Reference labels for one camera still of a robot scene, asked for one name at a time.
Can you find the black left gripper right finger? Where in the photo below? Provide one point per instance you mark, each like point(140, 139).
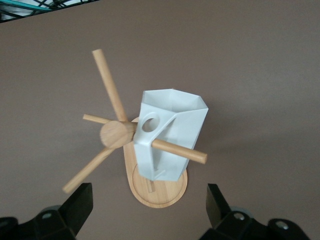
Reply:
point(225, 225)

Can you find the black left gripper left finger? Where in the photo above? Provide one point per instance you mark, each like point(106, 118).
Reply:
point(65, 220)

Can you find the white faceted cup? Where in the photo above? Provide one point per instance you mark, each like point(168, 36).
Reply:
point(190, 130)

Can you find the wooden cup rack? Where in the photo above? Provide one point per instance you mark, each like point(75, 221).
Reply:
point(115, 133)

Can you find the brown table cover sheet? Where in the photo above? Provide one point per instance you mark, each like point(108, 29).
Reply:
point(250, 75)

